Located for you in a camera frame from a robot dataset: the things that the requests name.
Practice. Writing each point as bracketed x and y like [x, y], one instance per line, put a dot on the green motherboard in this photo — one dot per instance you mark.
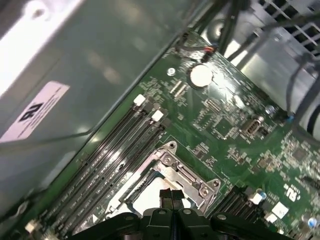
[237, 155]

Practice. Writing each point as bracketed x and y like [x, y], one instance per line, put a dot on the silver coin cell battery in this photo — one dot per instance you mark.
[201, 75]

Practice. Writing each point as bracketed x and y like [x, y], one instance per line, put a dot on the white case wall sticker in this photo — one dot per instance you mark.
[35, 112]

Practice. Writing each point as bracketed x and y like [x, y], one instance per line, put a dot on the black RAM slot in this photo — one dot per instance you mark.
[141, 136]
[231, 200]
[241, 208]
[130, 130]
[120, 123]
[151, 141]

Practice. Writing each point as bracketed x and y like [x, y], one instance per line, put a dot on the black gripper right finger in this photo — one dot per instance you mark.
[192, 225]

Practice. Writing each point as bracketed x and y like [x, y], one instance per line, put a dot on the silver CPU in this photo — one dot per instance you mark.
[147, 197]

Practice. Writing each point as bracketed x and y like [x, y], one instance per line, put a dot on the CPU socket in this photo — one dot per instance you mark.
[172, 145]

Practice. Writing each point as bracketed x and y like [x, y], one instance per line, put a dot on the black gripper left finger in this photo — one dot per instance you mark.
[155, 225]

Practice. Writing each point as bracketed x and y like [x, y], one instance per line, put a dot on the open black PC case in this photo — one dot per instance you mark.
[100, 62]

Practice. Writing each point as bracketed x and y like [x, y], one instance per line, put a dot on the metal socket cover frame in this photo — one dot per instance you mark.
[185, 175]

